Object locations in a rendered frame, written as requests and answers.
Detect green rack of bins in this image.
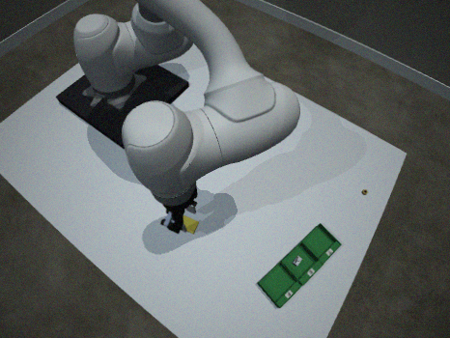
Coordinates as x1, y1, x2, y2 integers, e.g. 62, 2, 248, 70
259, 223, 342, 308

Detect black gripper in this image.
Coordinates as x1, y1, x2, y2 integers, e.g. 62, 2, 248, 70
160, 186, 197, 234

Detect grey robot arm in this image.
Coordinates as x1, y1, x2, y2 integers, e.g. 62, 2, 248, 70
73, 0, 300, 206

